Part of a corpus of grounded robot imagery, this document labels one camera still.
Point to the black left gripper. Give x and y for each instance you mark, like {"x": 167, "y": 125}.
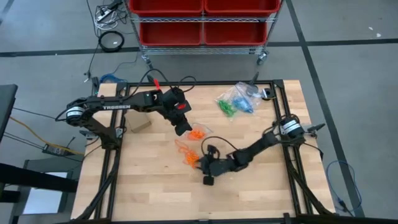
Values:
{"x": 174, "y": 104}

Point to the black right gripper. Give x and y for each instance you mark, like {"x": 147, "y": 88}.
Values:
{"x": 219, "y": 166}

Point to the bunch of orange rubber bands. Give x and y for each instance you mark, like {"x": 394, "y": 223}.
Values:
{"x": 196, "y": 135}

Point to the orange rubber band tangle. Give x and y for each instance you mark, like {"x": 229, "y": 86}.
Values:
{"x": 188, "y": 154}

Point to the bunch of green rubber bands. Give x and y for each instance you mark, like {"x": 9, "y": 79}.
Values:
{"x": 226, "y": 108}

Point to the bunch of blue rubber bands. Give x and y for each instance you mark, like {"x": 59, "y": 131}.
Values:
{"x": 242, "y": 105}

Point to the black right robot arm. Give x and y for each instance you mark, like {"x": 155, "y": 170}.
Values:
{"x": 267, "y": 143}

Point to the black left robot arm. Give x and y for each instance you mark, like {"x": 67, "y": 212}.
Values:
{"x": 115, "y": 104}

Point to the small cardboard box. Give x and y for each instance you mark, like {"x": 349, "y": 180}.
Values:
{"x": 138, "y": 123}

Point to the red plastic bin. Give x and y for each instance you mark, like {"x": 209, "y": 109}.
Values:
{"x": 235, "y": 33}
{"x": 170, "y": 33}
{"x": 166, "y": 7}
{"x": 242, "y": 7}

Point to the black device with green light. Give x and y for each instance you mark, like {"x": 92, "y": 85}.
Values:
{"x": 95, "y": 85}

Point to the black power adapter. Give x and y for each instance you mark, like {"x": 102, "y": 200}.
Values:
{"x": 54, "y": 150}

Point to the white power strip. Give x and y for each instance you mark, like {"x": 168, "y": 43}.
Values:
{"x": 104, "y": 14}

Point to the black desk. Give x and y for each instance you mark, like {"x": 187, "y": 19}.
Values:
{"x": 6, "y": 105}

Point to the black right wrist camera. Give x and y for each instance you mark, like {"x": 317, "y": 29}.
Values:
{"x": 212, "y": 150}

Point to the black aluminium rig frame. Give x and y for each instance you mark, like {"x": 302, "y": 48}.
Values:
{"x": 202, "y": 83}

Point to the silver arm base bracket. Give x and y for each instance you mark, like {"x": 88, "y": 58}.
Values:
{"x": 119, "y": 132}

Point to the black bench frame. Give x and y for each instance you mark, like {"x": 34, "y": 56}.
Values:
{"x": 31, "y": 182}

